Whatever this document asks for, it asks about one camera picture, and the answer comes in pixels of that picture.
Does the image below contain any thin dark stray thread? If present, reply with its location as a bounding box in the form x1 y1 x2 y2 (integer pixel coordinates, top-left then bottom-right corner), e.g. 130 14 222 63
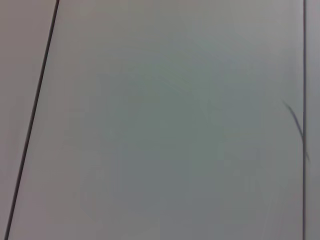
282 99 311 162

